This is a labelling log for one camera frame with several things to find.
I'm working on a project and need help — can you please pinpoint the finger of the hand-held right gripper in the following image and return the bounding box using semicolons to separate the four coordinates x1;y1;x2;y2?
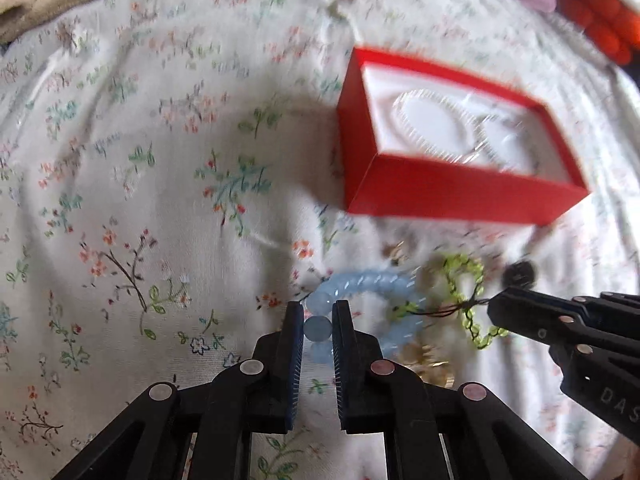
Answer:
486;300;601;356
500;286;640;322

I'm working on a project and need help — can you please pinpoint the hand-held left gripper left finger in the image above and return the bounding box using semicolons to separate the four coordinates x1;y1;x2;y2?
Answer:
50;302;306;480

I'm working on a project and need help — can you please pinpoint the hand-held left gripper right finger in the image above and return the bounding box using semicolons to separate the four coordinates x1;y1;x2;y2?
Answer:
332;300;592;480

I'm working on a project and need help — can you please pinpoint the dark round pendant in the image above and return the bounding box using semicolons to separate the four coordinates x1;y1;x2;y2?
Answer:
502;261;539;289

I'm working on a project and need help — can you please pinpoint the green bead bracelet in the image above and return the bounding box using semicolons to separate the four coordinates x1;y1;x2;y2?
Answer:
389;254;511;352

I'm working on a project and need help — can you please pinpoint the light blue bead bracelet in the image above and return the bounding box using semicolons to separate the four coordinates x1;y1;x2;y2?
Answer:
304;268;422;367

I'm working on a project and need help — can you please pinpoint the gold ring with green stone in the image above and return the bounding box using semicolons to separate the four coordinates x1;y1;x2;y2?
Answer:
400;342;457;387

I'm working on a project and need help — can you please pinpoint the red jewelry box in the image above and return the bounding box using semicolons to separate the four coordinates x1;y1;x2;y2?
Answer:
336;46;591;227

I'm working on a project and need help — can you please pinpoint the floral bed sheet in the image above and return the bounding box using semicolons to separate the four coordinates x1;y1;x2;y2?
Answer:
0;0;640;480

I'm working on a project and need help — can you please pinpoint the orange plush toy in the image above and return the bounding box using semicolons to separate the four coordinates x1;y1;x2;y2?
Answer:
555;0;640;66

